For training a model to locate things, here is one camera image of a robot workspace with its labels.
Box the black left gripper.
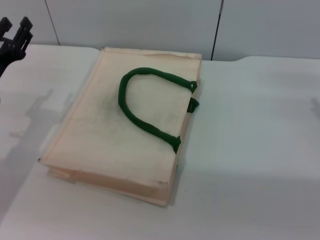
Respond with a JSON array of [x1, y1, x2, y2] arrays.
[[0, 16, 34, 76]]

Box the cream canvas handbag green handles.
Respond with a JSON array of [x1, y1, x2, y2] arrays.
[[37, 46, 203, 208]]

